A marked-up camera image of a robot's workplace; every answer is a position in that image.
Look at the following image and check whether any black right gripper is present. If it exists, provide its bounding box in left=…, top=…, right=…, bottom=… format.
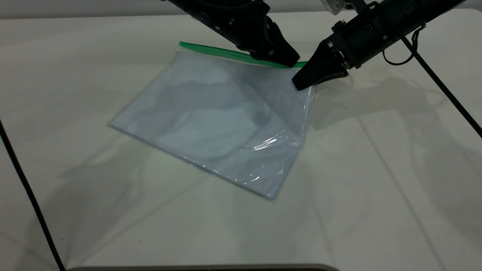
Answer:
left=292, top=11, right=405, bottom=91

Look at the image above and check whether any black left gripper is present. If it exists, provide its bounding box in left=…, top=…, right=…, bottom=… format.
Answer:
left=190, top=4, right=301, bottom=69

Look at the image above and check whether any clear bag with green zipper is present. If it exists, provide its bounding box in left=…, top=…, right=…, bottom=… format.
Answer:
left=107, top=41, right=317, bottom=202

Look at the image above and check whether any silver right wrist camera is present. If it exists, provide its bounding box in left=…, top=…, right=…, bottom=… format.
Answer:
left=321, top=0, right=368, bottom=15

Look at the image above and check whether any looped black right gripper cable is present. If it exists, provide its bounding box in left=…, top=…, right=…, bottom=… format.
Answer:
left=382, top=26, right=423, bottom=67

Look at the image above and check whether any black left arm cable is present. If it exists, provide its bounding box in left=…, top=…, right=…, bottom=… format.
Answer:
left=0, top=120, right=67, bottom=271

